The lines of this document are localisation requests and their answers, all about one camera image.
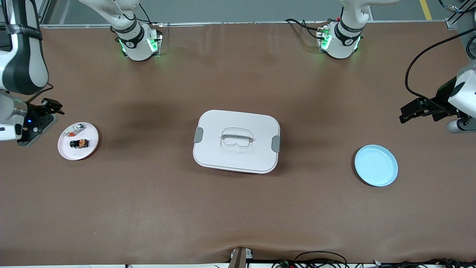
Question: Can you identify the pink plate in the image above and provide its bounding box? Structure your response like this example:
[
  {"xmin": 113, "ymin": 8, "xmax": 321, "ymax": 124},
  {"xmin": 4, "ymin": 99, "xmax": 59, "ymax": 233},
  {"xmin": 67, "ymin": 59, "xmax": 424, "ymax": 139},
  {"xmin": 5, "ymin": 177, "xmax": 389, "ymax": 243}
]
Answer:
[{"xmin": 57, "ymin": 122, "xmax": 100, "ymax": 161}]

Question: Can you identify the light blue plate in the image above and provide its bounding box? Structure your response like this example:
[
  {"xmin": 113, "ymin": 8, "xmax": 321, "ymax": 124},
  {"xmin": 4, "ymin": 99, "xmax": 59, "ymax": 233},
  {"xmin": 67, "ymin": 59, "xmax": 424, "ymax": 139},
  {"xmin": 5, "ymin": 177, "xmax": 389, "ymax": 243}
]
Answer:
[{"xmin": 354, "ymin": 144, "xmax": 399, "ymax": 187}]

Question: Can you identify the white lidded storage box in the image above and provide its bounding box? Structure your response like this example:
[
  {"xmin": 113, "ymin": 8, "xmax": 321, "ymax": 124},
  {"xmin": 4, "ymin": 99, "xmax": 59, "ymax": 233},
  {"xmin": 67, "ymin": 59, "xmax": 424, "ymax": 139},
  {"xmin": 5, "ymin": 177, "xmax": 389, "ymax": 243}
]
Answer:
[{"xmin": 193, "ymin": 109, "xmax": 281, "ymax": 174}]

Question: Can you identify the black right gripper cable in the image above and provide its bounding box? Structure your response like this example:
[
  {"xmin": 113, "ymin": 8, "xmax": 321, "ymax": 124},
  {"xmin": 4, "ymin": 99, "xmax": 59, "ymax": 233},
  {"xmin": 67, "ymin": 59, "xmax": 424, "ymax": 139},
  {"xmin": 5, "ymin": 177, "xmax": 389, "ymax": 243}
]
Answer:
[{"xmin": 26, "ymin": 84, "xmax": 54, "ymax": 105}]

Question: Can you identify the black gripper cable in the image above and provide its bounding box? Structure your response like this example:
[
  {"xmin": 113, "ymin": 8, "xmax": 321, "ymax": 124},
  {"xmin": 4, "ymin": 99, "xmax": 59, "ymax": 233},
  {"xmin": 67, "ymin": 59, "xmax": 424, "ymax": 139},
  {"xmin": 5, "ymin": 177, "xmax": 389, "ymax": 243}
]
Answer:
[
  {"xmin": 26, "ymin": 84, "xmax": 54, "ymax": 105},
  {"xmin": 405, "ymin": 28, "xmax": 476, "ymax": 112}
]

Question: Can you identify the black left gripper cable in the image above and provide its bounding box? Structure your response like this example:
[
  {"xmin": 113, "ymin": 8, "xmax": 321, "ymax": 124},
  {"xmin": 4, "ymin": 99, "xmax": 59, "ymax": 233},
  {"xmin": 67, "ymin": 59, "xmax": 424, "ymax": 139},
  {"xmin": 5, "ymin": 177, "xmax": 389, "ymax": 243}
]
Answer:
[{"xmin": 405, "ymin": 28, "xmax": 476, "ymax": 112}]

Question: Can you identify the red and clear switch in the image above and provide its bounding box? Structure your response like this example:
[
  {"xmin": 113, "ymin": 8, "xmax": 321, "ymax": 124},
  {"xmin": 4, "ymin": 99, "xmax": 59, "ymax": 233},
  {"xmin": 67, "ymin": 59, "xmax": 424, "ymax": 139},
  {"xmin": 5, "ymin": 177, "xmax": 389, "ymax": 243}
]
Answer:
[{"xmin": 62, "ymin": 124, "xmax": 86, "ymax": 138}]

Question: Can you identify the aluminium frame profile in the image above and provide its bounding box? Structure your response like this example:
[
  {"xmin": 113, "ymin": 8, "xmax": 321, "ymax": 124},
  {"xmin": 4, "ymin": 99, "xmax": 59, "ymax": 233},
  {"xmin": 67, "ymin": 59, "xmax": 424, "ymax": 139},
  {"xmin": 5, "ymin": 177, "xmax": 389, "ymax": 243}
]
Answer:
[
  {"xmin": 444, "ymin": 0, "xmax": 476, "ymax": 28},
  {"xmin": 37, "ymin": 0, "xmax": 51, "ymax": 26}
]

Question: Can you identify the black right base cable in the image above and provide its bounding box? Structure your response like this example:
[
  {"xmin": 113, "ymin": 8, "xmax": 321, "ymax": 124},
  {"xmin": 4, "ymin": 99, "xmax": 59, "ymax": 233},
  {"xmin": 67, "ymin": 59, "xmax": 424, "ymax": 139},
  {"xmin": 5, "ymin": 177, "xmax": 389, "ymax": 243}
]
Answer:
[{"xmin": 126, "ymin": 4, "xmax": 164, "ymax": 26}]

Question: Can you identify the black base cable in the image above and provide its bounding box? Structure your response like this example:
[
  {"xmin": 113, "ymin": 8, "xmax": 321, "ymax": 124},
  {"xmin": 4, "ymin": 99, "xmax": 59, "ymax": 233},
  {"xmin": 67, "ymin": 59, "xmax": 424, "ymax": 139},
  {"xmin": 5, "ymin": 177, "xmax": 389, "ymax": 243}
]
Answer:
[
  {"xmin": 286, "ymin": 19, "xmax": 329, "ymax": 39},
  {"xmin": 126, "ymin": 4, "xmax": 164, "ymax": 26}
]

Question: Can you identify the black left base cable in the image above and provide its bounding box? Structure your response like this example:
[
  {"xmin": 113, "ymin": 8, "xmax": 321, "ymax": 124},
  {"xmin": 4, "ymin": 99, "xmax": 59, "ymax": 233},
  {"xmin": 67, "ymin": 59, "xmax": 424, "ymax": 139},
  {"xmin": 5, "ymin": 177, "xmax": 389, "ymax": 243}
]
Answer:
[{"xmin": 286, "ymin": 19, "xmax": 329, "ymax": 39}]

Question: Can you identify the black cable bundle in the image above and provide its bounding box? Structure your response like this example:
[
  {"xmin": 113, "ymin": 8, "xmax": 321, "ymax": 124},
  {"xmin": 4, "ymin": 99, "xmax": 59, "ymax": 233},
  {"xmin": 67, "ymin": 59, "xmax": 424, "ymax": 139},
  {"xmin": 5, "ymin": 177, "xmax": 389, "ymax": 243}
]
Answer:
[{"xmin": 372, "ymin": 258, "xmax": 476, "ymax": 268}]

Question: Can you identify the black looped cable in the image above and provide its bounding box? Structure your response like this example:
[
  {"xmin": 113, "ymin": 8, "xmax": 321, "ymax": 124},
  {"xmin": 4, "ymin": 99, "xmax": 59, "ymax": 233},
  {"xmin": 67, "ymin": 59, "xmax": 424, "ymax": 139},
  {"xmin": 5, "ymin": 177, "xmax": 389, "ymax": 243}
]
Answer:
[{"xmin": 295, "ymin": 251, "xmax": 348, "ymax": 268}]

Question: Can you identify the brown post with bracket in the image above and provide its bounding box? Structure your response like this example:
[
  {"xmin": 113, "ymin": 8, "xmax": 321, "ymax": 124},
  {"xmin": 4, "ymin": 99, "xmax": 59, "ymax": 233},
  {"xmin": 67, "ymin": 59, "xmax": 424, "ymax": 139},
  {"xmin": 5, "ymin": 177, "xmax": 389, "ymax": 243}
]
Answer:
[{"xmin": 228, "ymin": 247, "xmax": 254, "ymax": 268}]

